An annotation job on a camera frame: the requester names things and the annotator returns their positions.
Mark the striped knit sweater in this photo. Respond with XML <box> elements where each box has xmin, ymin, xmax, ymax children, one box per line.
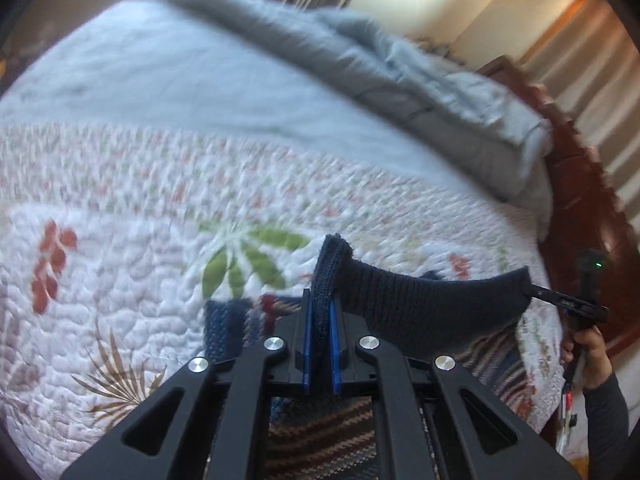
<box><xmin>202</xmin><ymin>232</ymin><xmax>532</xmax><ymax>480</ymax></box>

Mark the grey duvet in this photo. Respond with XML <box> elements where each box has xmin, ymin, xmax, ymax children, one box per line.
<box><xmin>149</xmin><ymin>0</ymin><xmax>557</xmax><ymax>222</ymax></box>

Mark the person's right hand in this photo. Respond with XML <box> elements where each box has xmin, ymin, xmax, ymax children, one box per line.
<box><xmin>560</xmin><ymin>324</ymin><xmax>609</xmax><ymax>392</ymax></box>

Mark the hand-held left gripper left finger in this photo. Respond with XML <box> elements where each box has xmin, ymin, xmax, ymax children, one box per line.
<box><xmin>60</xmin><ymin>287</ymin><xmax>316</xmax><ymax>480</ymax></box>

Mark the patterned pillow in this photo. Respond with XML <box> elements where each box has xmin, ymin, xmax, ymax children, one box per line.
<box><xmin>405</xmin><ymin>35</ymin><xmax>467</xmax><ymax>67</ymax></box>

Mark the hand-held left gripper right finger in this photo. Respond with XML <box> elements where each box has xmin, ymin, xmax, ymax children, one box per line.
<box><xmin>330</xmin><ymin>296</ymin><xmax>583</xmax><ymax>480</ymax></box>

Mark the person's right forearm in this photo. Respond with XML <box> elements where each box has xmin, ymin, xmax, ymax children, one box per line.
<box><xmin>582</xmin><ymin>372</ymin><xmax>632</xmax><ymax>480</ymax></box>

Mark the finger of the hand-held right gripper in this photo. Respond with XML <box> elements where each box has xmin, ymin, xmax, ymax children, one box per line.
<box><xmin>524</xmin><ymin>282</ymin><xmax>582</xmax><ymax>315</ymax></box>

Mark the beige curtain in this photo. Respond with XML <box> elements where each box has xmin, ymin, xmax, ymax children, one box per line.
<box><xmin>515</xmin><ymin>0</ymin><xmax>640</xmax><ymax>258</ymax></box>

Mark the floral quilted bedspread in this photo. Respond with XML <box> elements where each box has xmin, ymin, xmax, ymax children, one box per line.
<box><xmin>0</xmin><ymin>0</ymin><xmax>567</xmax><ymax>480</ymax></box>

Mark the wooden headboard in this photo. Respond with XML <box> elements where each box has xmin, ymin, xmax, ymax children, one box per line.
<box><xmin>475</xmin><ymin>55</ymin><xmax>640</xmax><ymax>361</ymax></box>

